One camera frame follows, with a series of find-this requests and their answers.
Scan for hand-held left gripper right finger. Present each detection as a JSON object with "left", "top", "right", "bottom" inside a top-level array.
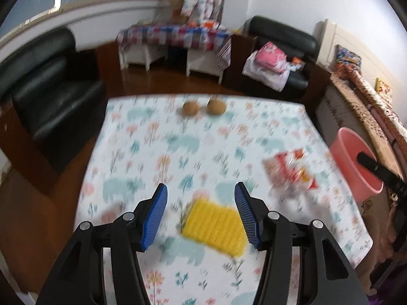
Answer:
[{"left": 234, "top": 181, "right": 369, "bottom": 305}]

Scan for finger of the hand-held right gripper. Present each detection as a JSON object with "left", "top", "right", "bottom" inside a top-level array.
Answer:
[{"left": 357, "top": 152, "right": 394, "bottom": 182}]

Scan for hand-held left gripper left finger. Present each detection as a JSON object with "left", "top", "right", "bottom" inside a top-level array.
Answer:
[{"left": 36, "top": 183, "right": 169, "bottom": 305}]

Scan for pink plastic bucket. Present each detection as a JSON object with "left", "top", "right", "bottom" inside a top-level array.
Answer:
[{"left": 329, "top": 127, "right": 385, "bottom": 203}]

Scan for bed with lace cover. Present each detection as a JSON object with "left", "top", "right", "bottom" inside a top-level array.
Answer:
[{"left": 315, "top": 73, "right": 407, "bottom": 293}]

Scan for rolled floral quilt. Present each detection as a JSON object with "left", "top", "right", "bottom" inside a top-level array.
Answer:
[{"left": 346, "top": 66, "right": 407, "bottom": 147}]

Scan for red snack packet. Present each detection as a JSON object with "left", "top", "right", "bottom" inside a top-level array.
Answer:
[{"left": 263, "top": 147, "right": 320, "bottom": 195}]

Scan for floral tablecloth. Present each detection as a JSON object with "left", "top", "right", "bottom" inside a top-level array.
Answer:
[{"left": 74, "top": 94, "right": 373, "bottom": 305}]

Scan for yellow printed pillow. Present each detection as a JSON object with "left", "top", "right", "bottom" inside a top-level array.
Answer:
[{"left": 375, "top": 78, "right": 392, "bottom": 96}]

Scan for colourful printed pillow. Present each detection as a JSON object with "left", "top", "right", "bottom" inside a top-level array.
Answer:
[{"left": 335, "top": 44, "right": 363, "bottom": 71}]

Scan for walnut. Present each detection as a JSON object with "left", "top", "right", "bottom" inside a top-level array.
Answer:
[
  {"left": 207, "top": 98, "right": 226, "bottom": 115},
  {"left": 182, "top": 101, "right": 201, "bottom": 116}
]

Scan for cream bed headboard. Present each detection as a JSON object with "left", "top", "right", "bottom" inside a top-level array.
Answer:
[{"left": 313, "top": 19, "right": 407, "bottom": 103}]

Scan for white pink cloth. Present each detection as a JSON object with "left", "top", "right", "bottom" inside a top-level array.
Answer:
[{"left": 243, "top": 51, "right": 292, "bottom": 91}]

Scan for pink folded clothes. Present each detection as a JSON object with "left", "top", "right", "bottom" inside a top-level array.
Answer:
[{"left": 256, "top": 41, "right": 288, "bottom": 71}]

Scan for black leather armchair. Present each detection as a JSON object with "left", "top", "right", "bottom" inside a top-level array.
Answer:
[
  {"left": 0, "top": 27, "right": 107, "bottom": 179},
  {"left": 223, "top": 15, "right": 319, "bottom": 103}
]

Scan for patterned hanging cloth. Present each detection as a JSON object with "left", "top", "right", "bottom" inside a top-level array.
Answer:
[{"left": 217, "top": 35, "right": 233, "bottom": 71}]

